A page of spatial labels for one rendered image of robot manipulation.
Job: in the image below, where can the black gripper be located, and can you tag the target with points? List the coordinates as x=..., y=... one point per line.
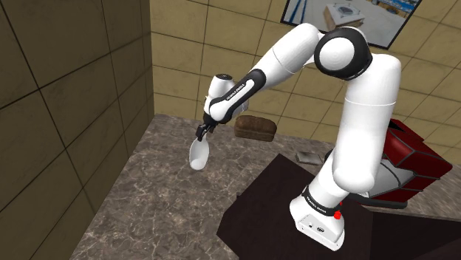
x=208, y=123

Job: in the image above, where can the white bowl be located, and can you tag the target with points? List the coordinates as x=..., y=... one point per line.
x=199, y=154

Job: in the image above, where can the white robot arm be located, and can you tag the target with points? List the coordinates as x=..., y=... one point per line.
x=363, y=118

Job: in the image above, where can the brown bread loaf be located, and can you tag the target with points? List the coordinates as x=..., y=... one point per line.
x=255, y=128

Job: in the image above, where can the dark brown robot stand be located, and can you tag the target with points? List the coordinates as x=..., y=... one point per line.
x=266, y=212

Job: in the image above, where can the small grey flat book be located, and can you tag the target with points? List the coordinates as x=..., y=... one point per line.
x=308, y=157

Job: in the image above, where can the red and white appliance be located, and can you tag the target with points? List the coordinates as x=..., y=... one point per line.
x=410, y=158

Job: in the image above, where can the framed wall picture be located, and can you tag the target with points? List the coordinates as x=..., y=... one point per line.
x=345, y=16

